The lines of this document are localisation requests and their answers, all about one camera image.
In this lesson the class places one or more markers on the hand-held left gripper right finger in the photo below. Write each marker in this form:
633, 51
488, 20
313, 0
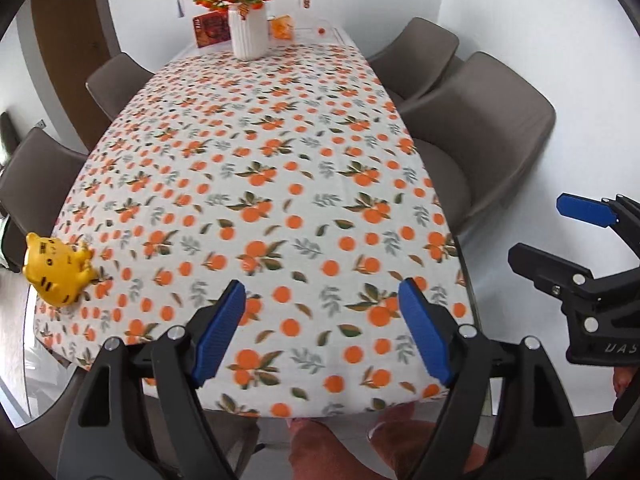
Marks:
425, 335

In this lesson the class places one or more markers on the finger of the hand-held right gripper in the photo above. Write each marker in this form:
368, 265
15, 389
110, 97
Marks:
540, 262
585, 210

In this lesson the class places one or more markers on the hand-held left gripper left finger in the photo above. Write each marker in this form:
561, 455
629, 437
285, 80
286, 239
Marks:
220, 330

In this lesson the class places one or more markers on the person's right hand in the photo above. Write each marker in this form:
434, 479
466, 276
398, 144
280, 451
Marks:
625, 382

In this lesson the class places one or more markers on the person's right leg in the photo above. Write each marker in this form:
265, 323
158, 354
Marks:
405, 445

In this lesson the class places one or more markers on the person's leg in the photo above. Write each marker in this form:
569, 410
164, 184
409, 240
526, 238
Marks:
405, 445
320, 450

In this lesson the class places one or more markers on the grey-brown upholstered chair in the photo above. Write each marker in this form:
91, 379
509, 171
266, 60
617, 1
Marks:
415, 55
117, 82
480, 135
40, 185

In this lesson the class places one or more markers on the person's left leg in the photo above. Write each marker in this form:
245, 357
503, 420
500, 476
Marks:
320, 450

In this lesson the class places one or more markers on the yellow tiger toy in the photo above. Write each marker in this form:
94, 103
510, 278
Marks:
55, 270

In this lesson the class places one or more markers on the orange print tablecloth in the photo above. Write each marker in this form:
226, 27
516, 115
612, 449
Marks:
300, 160

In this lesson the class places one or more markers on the dark leather sofa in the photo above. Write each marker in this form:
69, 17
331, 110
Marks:
7, 132

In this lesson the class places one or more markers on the white ribbed vase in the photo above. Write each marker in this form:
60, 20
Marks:
248, 35

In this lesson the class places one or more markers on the red greeting card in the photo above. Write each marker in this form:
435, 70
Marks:
210, 30

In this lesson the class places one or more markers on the orange fruit in clear wrap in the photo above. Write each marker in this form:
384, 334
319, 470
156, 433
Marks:
282, 27

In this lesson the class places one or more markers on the brown wooden door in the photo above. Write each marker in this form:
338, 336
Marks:
65, 60

